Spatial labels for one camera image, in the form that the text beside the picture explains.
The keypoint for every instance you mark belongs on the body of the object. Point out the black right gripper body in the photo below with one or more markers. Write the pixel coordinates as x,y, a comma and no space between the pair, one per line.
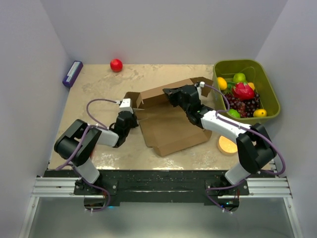
175,97

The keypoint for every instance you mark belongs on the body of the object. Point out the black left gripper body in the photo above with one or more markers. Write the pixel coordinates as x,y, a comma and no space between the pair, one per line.
133,125

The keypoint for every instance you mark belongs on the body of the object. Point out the brown cardboard box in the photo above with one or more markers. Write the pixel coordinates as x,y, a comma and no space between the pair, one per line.
165,128

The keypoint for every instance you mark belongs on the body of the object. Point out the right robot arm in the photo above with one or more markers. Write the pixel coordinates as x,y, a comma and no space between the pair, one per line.
254,146

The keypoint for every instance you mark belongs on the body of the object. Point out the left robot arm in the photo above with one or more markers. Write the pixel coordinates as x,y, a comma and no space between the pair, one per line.
77,143

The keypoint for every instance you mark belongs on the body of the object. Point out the purple rectangular box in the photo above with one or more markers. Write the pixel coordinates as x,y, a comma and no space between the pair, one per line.
72,74

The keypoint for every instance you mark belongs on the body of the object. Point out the yellow lemon upper left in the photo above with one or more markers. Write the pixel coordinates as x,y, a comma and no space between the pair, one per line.
222,83

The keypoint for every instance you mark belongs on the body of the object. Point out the green fruit lower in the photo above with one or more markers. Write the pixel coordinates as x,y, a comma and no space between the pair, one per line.
234,113

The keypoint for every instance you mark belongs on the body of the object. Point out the red apple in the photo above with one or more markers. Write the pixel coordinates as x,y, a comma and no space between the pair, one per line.
116,65

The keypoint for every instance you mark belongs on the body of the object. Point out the green lime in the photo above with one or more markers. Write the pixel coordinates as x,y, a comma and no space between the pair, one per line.
239,77

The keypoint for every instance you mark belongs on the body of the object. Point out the purple grape bunch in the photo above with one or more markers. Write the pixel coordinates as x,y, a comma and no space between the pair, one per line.
246,107

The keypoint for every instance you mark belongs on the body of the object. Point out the round yellow biscuit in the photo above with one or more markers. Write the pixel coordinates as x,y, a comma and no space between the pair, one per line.
226,146

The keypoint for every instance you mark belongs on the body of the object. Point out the green plastic bin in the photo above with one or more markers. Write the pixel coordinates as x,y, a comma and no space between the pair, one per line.
254,73

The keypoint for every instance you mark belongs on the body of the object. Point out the orange fruit behind dragonfruit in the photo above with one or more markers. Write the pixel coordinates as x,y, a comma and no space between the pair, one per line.
251,85

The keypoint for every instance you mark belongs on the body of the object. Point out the yellow mango lower right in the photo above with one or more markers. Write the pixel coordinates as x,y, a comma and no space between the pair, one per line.
260,113

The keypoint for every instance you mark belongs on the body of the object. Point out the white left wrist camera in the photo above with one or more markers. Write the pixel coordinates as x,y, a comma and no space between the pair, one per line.
126,106

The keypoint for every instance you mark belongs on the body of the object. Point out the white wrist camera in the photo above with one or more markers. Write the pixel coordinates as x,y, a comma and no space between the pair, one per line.
199,86
126,106

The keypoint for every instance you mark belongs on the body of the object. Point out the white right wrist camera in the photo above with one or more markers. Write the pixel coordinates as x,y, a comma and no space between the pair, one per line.
199,86

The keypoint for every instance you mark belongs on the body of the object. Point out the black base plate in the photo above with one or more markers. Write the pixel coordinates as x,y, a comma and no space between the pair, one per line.
114,187

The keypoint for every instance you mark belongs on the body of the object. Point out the aluminium rail frame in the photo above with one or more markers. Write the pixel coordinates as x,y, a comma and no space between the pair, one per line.
260,185

